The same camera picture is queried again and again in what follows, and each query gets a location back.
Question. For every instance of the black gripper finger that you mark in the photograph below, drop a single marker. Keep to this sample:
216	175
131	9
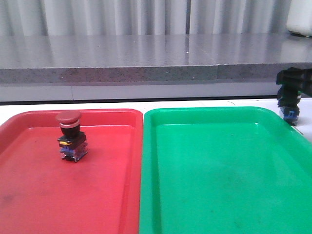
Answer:
299	79

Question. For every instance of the green mushroom push button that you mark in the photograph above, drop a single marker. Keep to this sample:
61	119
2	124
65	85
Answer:
288	100

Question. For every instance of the red mushroom push button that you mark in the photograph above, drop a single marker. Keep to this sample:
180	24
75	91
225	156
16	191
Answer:
73	143

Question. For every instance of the white container on counter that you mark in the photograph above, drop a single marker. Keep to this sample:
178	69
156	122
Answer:
299	19

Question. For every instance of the green plastic tray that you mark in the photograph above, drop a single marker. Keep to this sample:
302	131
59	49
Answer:
224	170

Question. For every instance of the grey stone counter slab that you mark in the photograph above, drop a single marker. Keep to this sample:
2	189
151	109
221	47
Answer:
150	59

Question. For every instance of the red plastic tray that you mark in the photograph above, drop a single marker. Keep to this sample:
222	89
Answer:
40	193

